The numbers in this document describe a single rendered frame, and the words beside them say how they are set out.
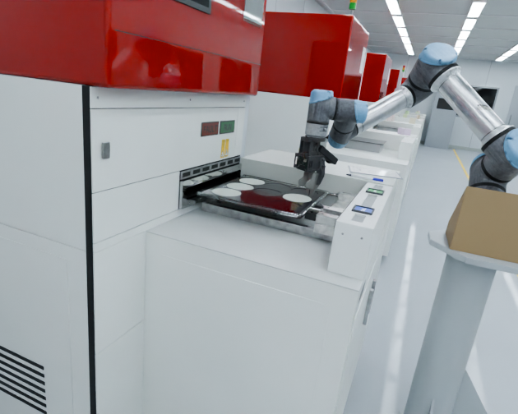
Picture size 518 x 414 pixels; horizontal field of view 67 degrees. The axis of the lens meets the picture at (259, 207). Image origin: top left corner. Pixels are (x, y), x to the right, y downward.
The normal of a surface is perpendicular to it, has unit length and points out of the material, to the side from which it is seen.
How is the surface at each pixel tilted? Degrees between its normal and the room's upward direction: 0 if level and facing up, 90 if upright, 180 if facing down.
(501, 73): 90
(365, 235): 90
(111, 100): 90
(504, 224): 90
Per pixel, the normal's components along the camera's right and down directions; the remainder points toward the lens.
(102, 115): 0.91, 0.21
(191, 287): -0.39, 0.23
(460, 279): -0.62, 0.17
